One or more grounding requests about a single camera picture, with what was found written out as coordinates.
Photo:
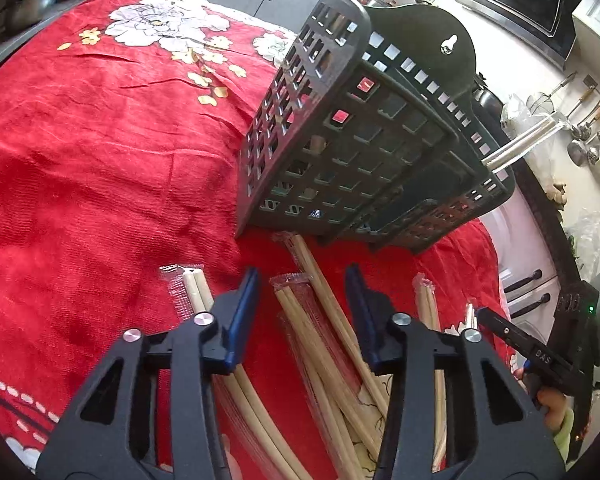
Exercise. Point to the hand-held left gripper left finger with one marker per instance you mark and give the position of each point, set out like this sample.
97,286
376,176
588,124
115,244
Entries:
242,305

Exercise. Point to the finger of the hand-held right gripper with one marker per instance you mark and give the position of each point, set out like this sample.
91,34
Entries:
502,330

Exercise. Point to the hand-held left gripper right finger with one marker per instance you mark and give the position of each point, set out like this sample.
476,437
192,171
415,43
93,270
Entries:
360,305

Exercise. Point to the black plastic utensil basket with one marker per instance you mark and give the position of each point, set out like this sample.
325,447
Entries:
380,135

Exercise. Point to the person's right hand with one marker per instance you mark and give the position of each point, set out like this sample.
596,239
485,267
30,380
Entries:
550,405

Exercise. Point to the white lower cabinets below hood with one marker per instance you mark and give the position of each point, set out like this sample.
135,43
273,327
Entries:
525,260

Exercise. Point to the plastic bag with greens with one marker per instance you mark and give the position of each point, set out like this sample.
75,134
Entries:
586,240

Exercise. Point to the black kitchen countertop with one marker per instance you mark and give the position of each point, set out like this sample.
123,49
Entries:
550,220

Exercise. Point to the ginger root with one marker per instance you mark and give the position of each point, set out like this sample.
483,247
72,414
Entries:
557,194

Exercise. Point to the large steel ladle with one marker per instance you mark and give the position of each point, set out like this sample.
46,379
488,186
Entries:
577,152

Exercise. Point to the red floral blanket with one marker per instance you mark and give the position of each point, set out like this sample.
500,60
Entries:
105,160

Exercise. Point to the steel slotted spoon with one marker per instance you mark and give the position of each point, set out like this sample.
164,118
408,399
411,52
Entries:
577,132

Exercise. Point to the clear plastic bag with food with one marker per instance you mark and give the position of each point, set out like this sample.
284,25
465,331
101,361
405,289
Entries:
517,115

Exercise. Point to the black range hood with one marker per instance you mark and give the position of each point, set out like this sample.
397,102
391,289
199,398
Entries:
520,0

